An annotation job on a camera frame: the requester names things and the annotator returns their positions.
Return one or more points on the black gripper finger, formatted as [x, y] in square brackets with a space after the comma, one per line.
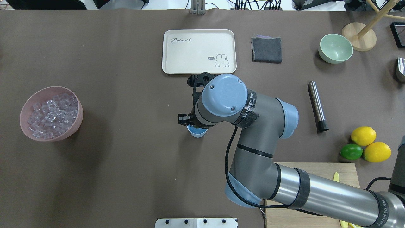
[186, 119]

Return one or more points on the light blue plastic cup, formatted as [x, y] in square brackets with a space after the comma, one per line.
[196, 132]

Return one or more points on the steel muddler with black tip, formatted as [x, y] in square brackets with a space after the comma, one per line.
[317, 107]

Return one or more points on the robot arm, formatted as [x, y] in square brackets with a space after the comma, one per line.
[254, 180]

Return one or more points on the pink bowl of ice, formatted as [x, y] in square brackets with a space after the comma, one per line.
[51, 114]

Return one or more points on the wooden cup tree stand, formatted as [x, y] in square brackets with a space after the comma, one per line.
[361, 36]

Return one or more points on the steel ice scoop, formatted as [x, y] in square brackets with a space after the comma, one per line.
[400, 70]

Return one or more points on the cream rabbit tray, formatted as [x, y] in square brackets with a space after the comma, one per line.
[198, 51]

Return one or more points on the grey folded cloth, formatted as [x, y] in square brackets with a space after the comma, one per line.
[266, 49]

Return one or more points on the bamboo cutting board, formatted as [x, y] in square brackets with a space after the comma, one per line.
[285, 218]

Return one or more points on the yellow plastic knife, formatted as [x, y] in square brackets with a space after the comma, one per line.
[336, 177]

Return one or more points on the mint green bowl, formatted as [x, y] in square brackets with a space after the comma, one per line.
[335, 49]

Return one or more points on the green lime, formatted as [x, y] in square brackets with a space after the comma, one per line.
[351, 151]

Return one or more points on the yellow lemon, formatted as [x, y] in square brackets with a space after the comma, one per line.
[377, 152]
[363, 136]

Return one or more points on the black glass tray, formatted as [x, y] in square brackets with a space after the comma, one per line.
[398, 32]

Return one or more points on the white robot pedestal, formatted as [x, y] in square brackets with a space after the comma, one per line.
[197, 223]

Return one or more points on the aluminium frame post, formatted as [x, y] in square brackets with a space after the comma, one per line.
[197, 7]

